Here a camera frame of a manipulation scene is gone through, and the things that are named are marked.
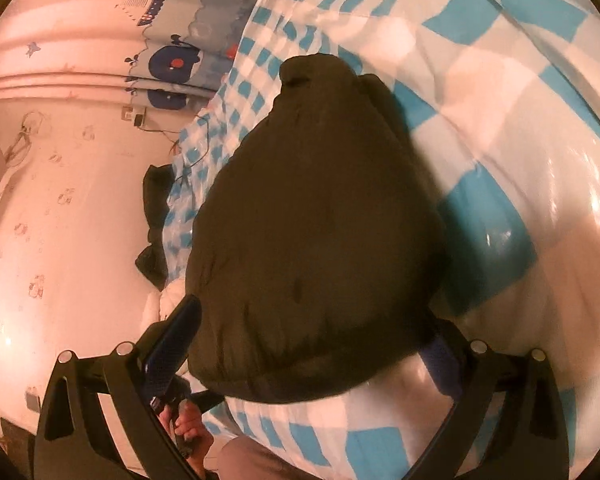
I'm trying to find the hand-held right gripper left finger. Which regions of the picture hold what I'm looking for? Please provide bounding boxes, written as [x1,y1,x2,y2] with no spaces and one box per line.
[32,294,203,480]

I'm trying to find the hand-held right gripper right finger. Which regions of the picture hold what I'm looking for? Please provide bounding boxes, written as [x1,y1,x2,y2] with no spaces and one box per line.
[420,317,581,480]

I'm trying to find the dark olive puffer jacket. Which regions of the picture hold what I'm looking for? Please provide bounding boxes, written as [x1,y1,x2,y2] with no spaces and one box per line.
[185,52,453,406]

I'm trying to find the person's left hand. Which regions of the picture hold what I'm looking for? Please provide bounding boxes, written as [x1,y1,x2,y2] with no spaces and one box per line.
[161,404,216,479]

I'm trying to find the white blanket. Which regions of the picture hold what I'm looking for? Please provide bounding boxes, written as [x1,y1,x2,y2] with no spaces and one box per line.
[157,280,191,331]

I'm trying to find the person's grey trousers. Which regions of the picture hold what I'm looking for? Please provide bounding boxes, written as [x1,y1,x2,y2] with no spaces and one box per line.
[217,436,331,480]

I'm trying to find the black garment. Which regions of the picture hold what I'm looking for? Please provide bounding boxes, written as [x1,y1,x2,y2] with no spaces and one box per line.
[135,162,178,293]

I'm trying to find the whale print curtain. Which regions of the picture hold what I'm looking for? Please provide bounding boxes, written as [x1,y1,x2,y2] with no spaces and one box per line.
[0,0,281,111]

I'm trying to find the blue checkered plastic sheet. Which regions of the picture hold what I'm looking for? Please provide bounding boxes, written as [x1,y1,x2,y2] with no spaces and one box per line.
[162,0,600,480]

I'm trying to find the black cable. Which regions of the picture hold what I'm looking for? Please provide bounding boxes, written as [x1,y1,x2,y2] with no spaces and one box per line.
[175,115,213,191]

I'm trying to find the thin socket wire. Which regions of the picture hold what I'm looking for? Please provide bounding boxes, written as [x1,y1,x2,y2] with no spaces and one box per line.
[142,125,186,148]

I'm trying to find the wall socket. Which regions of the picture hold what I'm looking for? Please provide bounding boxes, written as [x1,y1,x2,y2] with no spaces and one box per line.
[121,105,148,128]

